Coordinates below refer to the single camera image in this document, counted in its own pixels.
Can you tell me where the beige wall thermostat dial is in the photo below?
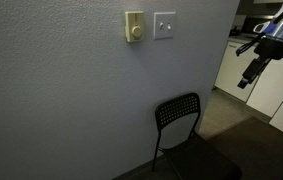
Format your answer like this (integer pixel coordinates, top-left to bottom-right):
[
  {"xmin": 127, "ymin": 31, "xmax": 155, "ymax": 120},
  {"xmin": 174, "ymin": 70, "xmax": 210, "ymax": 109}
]
[{"xmin": 124, "ymin": 10, "xmax": 145, "ymax": 43}]

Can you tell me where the white double switch plate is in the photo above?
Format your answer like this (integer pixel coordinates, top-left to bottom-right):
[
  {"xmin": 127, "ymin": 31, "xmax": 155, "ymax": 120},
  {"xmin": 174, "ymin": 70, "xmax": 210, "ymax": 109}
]
[{"xmin": 153, "ymin": 11, "xmax": 177, "ymax": 40}]

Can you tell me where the grey kitchen countertop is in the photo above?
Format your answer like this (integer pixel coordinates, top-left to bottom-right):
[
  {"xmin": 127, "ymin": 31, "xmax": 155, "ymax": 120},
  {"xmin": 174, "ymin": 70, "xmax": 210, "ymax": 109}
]
[{"xmin": 227, "ymin": 34, "xmax": 265, "ymax": 46}]

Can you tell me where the white base kitchen cabinet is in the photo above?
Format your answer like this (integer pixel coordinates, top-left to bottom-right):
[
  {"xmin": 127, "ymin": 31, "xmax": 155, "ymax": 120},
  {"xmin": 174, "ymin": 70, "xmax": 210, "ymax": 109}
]
[{"xmin": 214, "ymin": 39, "xmax": 273, "ymax": 103}]

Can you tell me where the stainless steel microwave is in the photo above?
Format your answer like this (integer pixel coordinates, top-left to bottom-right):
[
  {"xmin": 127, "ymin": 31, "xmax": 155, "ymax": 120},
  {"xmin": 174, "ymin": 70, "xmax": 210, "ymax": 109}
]
[{"xmin": 240, "ymin": 14, "xmax": 276, "ymax": 35}]

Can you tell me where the black perforated metal chair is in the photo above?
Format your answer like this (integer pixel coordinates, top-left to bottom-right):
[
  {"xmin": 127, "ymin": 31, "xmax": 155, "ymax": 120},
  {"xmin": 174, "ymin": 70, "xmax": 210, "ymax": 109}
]
[{"xmin": 151, "ymin": 92, "xmax": 243, "ymax": 180}]

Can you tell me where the dark countertop appliance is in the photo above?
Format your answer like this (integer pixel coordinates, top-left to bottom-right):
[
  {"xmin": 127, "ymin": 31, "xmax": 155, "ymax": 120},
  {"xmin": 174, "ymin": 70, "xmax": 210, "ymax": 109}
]
[{"xmin": 229, "ymin": 26, "xmax": 241, "ymax": 37}]

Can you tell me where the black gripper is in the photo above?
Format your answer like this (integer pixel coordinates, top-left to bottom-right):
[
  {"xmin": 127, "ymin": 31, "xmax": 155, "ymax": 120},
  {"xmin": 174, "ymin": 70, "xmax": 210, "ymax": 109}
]
[{"xmin": 237, "ymin": 57, "xmax": 271, "ymax": 90}]

